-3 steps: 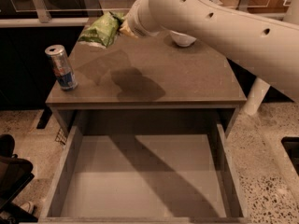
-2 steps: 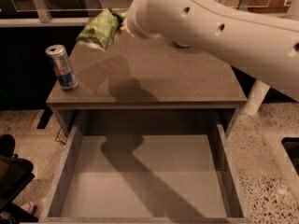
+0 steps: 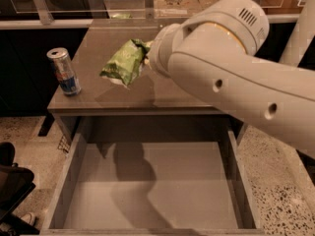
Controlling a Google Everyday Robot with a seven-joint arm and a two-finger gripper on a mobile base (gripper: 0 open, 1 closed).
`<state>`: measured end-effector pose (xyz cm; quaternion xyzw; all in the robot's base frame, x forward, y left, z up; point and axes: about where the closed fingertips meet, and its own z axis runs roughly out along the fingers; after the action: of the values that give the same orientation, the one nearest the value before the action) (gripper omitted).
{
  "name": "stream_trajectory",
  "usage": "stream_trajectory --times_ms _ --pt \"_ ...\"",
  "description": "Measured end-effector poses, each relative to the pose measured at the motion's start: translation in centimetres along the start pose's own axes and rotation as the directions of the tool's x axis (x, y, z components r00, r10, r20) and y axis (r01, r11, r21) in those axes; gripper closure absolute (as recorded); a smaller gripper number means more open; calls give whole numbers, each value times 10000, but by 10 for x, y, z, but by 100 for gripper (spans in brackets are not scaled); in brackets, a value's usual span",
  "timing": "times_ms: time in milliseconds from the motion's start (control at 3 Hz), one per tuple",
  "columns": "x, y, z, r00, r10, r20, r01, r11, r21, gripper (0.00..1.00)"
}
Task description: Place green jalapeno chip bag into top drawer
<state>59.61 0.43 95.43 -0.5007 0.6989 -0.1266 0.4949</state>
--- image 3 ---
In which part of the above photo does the green jalapeno chip bag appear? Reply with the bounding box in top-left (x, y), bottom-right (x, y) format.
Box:
top-left (99, 38), bottom-right (152, 87)

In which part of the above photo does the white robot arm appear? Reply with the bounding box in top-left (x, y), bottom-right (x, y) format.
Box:
top-left (148, 0), bottom-right (315, 157)

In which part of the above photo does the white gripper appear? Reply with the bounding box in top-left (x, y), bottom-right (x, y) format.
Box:
top-left (142, 24), bottom-right (180, 78)

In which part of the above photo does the white shoe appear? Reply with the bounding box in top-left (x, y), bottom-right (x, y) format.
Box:
top-left (1, 212), bottom-right (35, 232)

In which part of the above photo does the white ceramic bowl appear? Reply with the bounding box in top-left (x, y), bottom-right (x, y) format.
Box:
top-left (181, 22), bottom-right (189, 29)

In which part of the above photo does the white diagonal support pole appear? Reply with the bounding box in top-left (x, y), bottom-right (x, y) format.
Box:
top-left (280, 0), bottom-right (315, 67)

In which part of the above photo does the open grey top drawer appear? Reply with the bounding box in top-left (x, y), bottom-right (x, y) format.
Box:
top-left (40, 115), bottom-right (263, 236)

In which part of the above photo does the grey metal railing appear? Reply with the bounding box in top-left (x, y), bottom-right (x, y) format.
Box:
top-left (1, 0), bottom-right (298, 29)

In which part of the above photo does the flattened cardboard box left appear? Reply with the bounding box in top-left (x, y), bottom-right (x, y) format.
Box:
top-left (154, 0), bottom-right (202, 18)

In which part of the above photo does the black office chair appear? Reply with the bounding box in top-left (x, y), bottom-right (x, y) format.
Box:
top-left (0, 142), bottom-right (39, 236)

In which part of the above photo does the silver blue energy drink can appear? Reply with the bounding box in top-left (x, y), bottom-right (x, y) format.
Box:
top-left (46, 47), bottom-right (81, 95)

